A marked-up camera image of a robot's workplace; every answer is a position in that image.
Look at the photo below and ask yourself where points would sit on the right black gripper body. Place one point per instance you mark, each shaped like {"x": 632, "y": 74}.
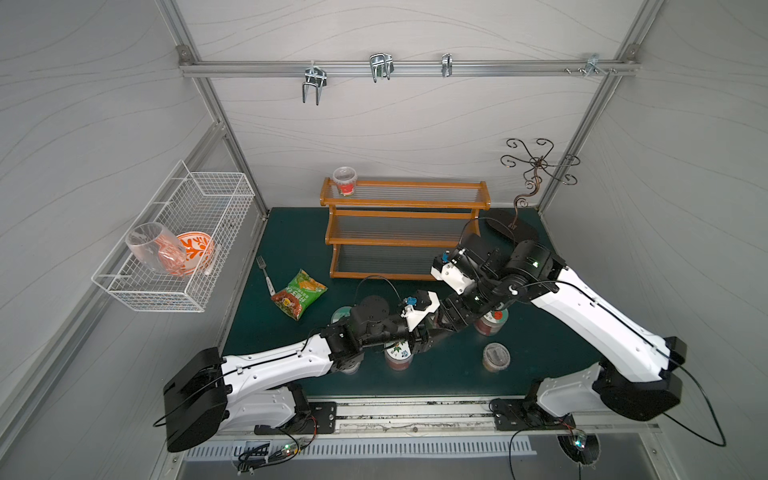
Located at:
{"x": 459, "y": 301}

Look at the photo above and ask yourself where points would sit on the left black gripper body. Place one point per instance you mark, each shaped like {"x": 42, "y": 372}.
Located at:
{"x": 422, "y": 333}

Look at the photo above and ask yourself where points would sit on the small clear-lid jar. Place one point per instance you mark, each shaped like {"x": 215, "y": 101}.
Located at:
{"x": 345, "y": 180}
{"x": 496, "y": 357}
{"x": 350, "y": 368}

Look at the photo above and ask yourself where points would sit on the orange wooden tiered shelf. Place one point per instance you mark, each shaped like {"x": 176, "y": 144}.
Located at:
{"x": 395, "y": 228}

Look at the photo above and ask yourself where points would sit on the small clear-lid jar top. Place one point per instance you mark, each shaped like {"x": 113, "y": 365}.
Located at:
{"x": 345, "y": 180}

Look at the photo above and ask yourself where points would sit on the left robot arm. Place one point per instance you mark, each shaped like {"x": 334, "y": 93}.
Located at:
{"x": 213, "y": 393}

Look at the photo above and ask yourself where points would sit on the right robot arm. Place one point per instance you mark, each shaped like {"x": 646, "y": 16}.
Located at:
{"x": 635, "y": 377}

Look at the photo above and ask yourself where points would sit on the tomato label seed jar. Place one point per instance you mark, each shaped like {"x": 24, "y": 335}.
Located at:
{"x": 492, "y": 322}

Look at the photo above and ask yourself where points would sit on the flower label seed jar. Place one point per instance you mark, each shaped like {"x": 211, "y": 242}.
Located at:
{"x": 340, "y": 314}

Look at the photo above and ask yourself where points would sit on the orange fruit label jar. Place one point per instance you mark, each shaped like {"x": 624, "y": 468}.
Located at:
{"x": 398, "y": 356}

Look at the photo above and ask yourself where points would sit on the green snack packet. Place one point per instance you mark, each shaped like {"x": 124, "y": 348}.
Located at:
{"x": 300, "y": 293}

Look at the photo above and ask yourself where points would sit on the metal scroll hook stand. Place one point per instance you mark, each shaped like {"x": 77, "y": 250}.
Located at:
{"x": 536, "y": 168}

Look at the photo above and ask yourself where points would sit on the metal single hook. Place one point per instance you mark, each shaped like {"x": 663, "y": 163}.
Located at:
{"x": 446, "y": 65}

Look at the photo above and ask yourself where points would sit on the orange patterned bowl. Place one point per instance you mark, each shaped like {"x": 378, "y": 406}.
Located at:
{"x": 200, "y": 252}

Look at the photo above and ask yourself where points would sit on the metal double hook middle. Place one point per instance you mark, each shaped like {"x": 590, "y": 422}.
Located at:
{"x": 381, "y": 66}

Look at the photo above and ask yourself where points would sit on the metal double hook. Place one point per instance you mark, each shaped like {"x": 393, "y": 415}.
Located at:
{"x": 381, "y": 66}
{"x": 315, "y": 79}

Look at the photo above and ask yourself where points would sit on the metal double hook left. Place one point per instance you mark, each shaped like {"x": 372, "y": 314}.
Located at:
{"x": 315, "y": 79}

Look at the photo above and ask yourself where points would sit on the metal hook right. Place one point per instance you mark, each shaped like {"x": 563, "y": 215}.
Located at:
{"x": 591, "y": 67}

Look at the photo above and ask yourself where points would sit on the clear glass cup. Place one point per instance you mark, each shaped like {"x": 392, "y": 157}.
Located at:
{"x": 157, "y": 248}

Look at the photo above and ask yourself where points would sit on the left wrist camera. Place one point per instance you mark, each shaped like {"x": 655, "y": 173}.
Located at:
{"x": 418, "y": 306}

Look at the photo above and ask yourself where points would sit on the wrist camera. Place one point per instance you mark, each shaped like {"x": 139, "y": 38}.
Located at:
{"x": 448, "y": 272}
{"x": 418, "y": 306}

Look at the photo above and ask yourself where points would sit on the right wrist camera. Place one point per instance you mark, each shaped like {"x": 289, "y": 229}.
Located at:
{"x": 448, "y": 272}

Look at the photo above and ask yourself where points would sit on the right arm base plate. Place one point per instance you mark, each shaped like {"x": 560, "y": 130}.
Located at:
{"x": 510, "y": 414}

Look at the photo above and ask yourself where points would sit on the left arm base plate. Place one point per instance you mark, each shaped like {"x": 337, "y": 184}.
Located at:
{"x": 318, "y": 417}

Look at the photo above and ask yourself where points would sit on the white handled fork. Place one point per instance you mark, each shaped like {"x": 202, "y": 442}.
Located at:
{"x": 263, "y": 268}

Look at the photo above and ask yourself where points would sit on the white wire basket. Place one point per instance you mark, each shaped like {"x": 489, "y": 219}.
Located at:
{"x": 212, "y": 202}

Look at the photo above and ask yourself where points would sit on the aluminium top rail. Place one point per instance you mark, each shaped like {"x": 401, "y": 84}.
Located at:
{"x": 402, "y": 68}

